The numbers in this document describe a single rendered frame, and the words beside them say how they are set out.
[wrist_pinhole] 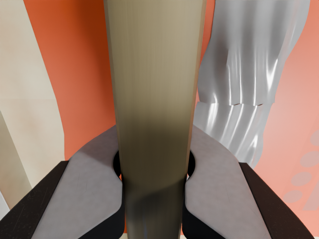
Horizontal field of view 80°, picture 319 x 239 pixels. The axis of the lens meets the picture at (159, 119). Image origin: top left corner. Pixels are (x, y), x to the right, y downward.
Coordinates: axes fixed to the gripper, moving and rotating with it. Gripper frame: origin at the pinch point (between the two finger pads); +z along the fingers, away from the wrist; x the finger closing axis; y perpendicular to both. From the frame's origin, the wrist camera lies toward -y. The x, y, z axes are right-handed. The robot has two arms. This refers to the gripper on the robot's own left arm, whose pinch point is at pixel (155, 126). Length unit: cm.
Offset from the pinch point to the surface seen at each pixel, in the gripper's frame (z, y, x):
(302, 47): 5.3, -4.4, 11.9
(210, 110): 4.9, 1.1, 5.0
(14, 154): 4.9, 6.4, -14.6
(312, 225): 5.1, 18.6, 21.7
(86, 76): 5.4, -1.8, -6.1
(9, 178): 3.2, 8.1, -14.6
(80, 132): 5.3, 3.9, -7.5
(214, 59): 5.2, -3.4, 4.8
